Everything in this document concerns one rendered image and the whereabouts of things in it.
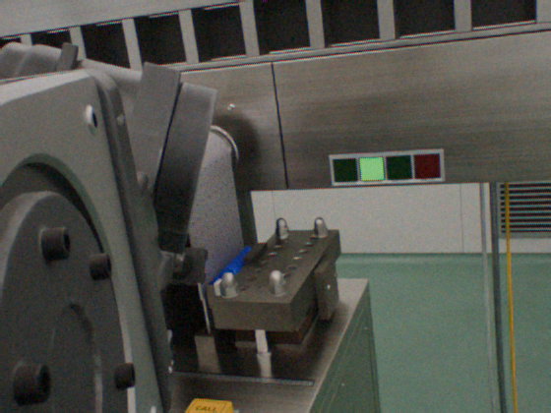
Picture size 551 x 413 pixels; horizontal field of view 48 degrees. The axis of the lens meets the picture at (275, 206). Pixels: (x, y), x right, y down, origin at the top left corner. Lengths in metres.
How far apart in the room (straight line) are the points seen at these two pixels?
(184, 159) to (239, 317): 0.93
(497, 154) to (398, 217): 2.57
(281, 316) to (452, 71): 0.61
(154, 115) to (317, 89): 1.12
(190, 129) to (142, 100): 0.03
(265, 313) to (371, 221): 2.82
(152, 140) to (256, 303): 0.91
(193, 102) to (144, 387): 0.15
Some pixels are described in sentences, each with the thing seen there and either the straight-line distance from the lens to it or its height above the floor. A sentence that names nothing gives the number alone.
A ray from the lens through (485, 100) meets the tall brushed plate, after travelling 1.36.
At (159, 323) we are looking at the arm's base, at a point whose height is 1.42.
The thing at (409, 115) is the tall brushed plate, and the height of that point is 1.30.
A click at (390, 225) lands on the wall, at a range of 3.94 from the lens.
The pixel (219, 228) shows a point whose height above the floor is 1.12.
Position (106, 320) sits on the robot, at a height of 1.45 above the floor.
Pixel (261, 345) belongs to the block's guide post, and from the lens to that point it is 1.25.
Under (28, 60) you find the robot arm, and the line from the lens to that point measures 0.31.
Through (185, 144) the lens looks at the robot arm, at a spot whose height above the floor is 1.47.
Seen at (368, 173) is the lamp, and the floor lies 1.18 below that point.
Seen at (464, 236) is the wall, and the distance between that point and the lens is 3.92.
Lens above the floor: 1.52
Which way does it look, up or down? 16 degrees down
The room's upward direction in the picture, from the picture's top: 8 degrees counter-clockwise
